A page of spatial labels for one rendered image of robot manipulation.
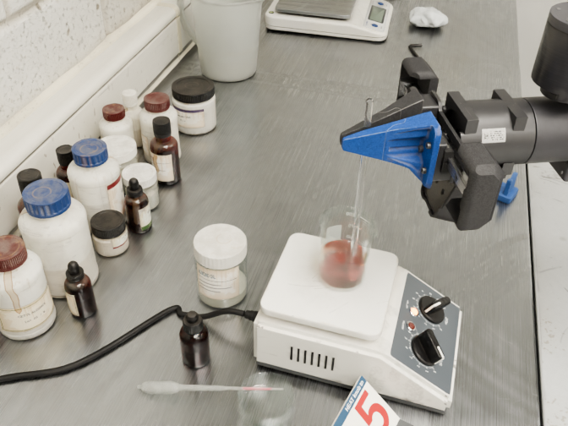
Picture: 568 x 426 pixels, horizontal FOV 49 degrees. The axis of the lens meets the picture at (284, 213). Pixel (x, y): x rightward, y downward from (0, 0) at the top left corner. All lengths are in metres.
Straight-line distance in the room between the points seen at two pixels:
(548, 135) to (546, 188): 0.43
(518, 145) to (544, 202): 0.41
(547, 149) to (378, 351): 0.23
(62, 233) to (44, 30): 0.34
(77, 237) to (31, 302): 0.08
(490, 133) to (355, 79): 0.69
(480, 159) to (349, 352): 0.24
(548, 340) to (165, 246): 0.46
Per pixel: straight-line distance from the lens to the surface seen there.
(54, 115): 0.90
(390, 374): 0.62
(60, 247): 0.72
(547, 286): 0.83
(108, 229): 0.78
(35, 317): 0.72
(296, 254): 0.66
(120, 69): 1.05
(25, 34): 0.91
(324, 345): 0.61
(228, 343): 0.70
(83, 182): 0.80
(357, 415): 0.61
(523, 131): 0.55
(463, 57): 1.34
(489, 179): 0.47
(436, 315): 0.68
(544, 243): 0.89
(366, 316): 0.61
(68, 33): 0.99
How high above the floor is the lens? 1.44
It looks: 39 degrees down
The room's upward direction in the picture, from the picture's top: 2 degrees clockwise
